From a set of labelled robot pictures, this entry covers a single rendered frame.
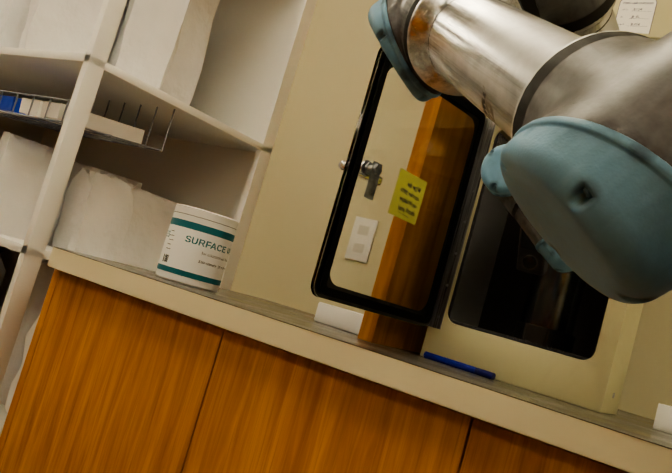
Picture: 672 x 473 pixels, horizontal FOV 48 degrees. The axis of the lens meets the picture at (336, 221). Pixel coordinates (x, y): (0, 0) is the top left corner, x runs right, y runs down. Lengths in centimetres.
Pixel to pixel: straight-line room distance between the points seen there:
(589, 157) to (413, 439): 74
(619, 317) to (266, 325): 55
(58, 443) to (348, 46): 130
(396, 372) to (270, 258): 113
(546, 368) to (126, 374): 72
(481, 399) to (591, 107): 64
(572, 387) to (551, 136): 90
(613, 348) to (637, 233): 89
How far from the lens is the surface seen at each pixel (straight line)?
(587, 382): 128
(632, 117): 40
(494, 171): 109
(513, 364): 131
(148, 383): 138
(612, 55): 45
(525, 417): 99
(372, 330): 132
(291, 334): 115
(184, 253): 149
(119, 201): 203
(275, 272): 212
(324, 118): 216
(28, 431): 161
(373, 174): 116
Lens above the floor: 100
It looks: 6 degrees up
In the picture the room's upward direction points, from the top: 16 degrees clockwise
